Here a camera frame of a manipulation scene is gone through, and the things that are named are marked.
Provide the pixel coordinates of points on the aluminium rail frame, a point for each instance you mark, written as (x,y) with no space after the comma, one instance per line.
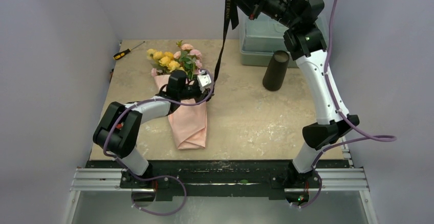
(252,136)

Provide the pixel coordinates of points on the pink paper flower bouquet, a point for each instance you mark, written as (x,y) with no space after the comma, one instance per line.
(188,123)

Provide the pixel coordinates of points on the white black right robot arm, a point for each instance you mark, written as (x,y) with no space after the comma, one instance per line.
(308,48)

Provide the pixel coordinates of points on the black ribbon with gold lettering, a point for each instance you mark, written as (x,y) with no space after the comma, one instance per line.
(223,29)

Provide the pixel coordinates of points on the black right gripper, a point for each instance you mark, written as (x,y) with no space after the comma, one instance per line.
(257,2)

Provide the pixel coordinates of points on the dark cylindrical vase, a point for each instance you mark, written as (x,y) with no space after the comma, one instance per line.
(276,71)

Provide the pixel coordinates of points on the yellow black handled screwdriver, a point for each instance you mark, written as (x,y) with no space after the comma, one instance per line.
(123,53)

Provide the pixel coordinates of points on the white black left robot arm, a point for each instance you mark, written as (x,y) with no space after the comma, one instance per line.
(118,129)

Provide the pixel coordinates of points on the green translucent plastic storage box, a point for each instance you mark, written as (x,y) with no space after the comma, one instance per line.
(259,39)

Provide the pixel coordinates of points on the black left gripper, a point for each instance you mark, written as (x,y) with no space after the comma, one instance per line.
(201,95)

